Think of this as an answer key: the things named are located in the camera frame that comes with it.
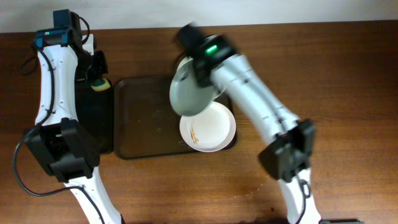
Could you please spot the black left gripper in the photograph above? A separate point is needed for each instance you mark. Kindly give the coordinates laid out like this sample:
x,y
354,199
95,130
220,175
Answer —
x,y
94,72

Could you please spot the green yellow sponge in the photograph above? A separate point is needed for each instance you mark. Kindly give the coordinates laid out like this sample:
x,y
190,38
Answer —
x,y
99,85

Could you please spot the white plate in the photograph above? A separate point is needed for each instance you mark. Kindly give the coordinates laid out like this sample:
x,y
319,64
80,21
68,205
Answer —
x,y
184,84
211,130
186,97

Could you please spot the white plate front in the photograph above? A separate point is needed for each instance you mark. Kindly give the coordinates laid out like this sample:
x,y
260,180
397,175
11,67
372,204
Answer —
x,y
211,130

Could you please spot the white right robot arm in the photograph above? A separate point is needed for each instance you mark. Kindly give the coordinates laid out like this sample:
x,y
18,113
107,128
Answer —
x,y
289,139

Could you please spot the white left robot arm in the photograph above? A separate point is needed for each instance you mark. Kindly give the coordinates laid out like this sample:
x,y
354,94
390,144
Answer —
x,y
74,124

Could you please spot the black tray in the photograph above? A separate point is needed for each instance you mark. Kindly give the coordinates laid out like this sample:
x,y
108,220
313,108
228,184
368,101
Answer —
x,y
95,112

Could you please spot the brown tray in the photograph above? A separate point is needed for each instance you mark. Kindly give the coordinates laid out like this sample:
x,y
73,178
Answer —
x,y
145,124

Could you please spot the white plate back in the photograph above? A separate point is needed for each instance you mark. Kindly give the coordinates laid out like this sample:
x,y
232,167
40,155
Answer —
x,y
184,84

